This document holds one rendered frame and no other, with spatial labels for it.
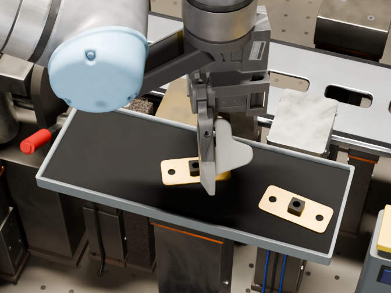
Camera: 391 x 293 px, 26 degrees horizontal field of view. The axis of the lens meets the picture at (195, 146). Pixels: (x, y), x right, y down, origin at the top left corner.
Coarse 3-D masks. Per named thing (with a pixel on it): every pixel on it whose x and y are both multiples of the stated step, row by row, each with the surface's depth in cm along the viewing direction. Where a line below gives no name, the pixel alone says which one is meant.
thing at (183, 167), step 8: (168, 160) 105; (176, 160) 105; (184, 160) 105; (192, 160) 104; (168, 168) 104; (176, 168) 104; (184, 168) 104; (192, 168) 103; (168, 176) 104; (176, 176) 104; (184, 176) 104; (192, 176) 104; (216, 176) 104; (224, 176) 104; (168, 184) 103; (176, 184) 103; (184, 184) 103
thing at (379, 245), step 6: (384, 210) 101; (390, 210) 101; (384, 216) 100; (390, 216) 100; (384, 222) 100; (390, 222) 100; (384, 228) 99; (390, 228) 99; (384, 234) 99; (390, 234) 99; (378, 240) 98; (384, 240) 98; (390, 240) 98; (378, 246) 98; (384, 246) 98; (390, 246) 98; (390, 252) 98
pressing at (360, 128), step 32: (160, 32) 143; (288, 64) 138; (320, 64) 138; (352, 64) 138; (384, 64) 138; (160, 96) 134; (320, 96) 134; (384, 96) 134; (352, 128) 130; (384, 128) 130
